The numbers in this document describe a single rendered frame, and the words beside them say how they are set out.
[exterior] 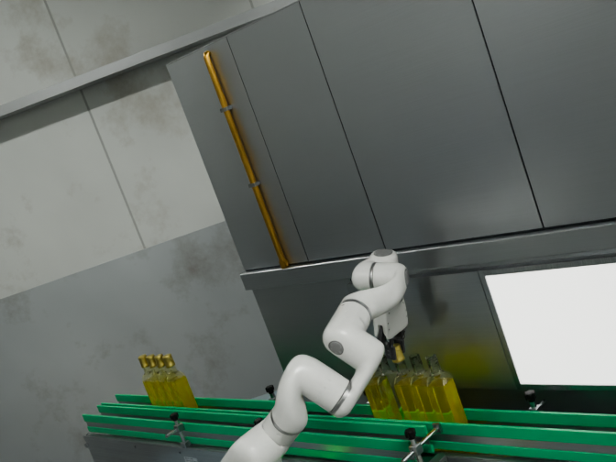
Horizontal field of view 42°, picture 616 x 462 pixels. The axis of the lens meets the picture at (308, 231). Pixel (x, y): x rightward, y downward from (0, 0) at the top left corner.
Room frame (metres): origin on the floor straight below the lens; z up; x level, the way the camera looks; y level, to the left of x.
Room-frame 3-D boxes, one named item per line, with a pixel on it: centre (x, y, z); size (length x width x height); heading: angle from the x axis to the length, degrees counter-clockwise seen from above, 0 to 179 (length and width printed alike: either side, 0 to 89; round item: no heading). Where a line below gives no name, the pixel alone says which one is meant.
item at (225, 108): (2.52, 0.11, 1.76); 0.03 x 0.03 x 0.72; 43
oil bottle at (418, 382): (2.05, -0.15, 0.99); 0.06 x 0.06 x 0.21; 44
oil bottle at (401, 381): (2.09, -0.11, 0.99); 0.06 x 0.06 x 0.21; 44
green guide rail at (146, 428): (2.58, 0.54, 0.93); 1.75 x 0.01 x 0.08; 43
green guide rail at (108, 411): (2.64, 0.49, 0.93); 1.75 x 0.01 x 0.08; 43
